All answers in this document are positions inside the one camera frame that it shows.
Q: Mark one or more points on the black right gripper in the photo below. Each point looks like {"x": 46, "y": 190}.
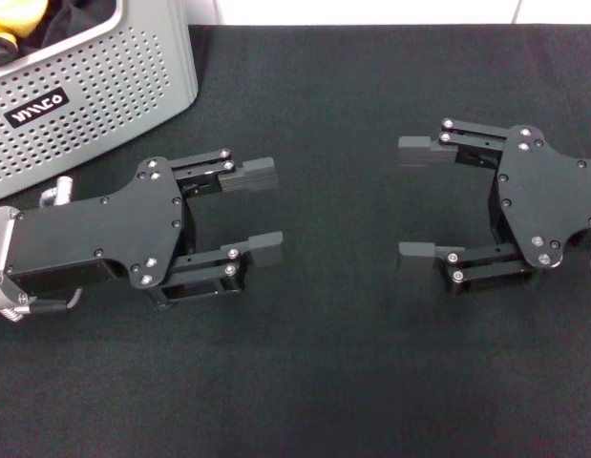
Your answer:
{"x": 548, "y": 195}

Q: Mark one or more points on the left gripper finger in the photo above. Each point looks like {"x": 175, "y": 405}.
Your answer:
{"x": 249, "y": 176}
{"x": 266, "y": 248}

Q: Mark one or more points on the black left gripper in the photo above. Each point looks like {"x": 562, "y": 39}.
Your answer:
{"x": 99, "y": 234}

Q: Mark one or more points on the yellow and grey towel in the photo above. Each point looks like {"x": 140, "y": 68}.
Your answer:
{"x": 35, "y": 14}

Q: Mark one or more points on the silver elbow fitting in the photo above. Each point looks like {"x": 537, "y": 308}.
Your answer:
{"x": 61, "y": 191}

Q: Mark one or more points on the grey perforated storage box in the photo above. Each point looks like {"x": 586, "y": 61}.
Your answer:
{"x": 109, "y": 71}

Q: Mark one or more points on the black cloth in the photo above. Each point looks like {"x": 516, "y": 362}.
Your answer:
{"x": 75, "y": 24}

